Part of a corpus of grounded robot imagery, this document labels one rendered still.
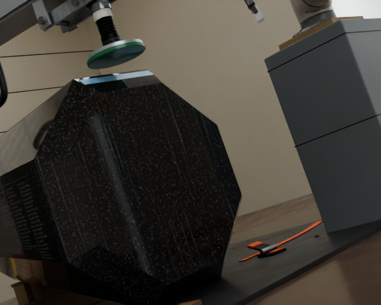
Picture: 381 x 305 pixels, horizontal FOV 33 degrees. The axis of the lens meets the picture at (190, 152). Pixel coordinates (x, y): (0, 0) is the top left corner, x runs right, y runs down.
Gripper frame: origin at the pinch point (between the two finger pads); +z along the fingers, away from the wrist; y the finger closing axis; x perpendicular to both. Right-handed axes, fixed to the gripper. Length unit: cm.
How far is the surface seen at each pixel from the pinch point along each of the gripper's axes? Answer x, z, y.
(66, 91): 72, -14, -60
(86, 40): 205, -136, 679
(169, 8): 69, -94, 585
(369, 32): -33.7, 29.8, -10.3
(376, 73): -26, 44, -20
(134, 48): 44, -14, -54
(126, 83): 55, -6, -49
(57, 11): 62, -42, -46
